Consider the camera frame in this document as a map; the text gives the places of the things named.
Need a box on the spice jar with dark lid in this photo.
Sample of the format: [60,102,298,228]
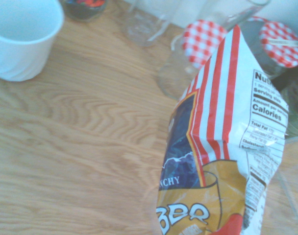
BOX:
[58,0,108,23]

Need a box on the tall clear drinking glass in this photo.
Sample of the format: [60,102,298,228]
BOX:
[221,0,273,34]

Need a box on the clear bottle with green lid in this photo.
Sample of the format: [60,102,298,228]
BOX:
[124,0,170,48]

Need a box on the glass jar red checkered lid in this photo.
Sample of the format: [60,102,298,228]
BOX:
[246,16,298,80]
[157,19,229,100]

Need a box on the white paper cup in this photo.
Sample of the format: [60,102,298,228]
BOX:
[0,0,66,83]

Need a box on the red striped BBQ chip bag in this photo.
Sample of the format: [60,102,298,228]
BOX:
[155,24,290,235]

